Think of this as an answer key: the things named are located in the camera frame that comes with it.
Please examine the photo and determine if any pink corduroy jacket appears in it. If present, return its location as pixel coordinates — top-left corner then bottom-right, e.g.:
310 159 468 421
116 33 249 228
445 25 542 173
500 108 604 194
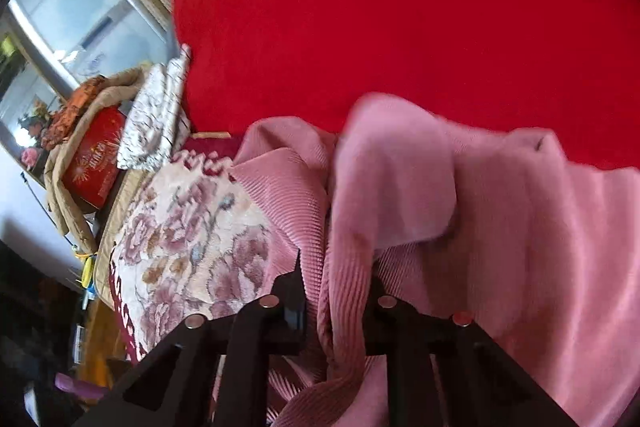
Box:
231 94 639 426

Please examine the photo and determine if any floral plush blanket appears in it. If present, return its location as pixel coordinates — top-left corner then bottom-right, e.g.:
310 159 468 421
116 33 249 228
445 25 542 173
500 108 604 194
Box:
102 135 297 362

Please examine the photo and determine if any red gift box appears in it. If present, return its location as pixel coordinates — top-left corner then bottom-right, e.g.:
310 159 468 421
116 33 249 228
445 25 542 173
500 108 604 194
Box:
62 106 126 209

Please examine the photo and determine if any white crackle-pattern cloth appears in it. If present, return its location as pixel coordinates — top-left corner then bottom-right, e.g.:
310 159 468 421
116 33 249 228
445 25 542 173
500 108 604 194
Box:
117 44 191 171

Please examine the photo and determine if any orange patterned cloth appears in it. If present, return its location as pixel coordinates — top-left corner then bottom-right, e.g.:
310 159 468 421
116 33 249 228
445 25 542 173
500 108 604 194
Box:
40 75 106 152

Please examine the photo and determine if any flower bouquet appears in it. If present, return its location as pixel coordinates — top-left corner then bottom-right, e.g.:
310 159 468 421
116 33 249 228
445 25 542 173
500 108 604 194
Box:
16 98 53 170

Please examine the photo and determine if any red quilt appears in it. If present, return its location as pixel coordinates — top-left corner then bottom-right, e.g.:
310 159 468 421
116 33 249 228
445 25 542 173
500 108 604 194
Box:
172 0 639 169

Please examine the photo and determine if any window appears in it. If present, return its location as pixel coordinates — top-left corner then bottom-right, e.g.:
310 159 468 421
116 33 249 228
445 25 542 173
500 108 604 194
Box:
1 0 168 180

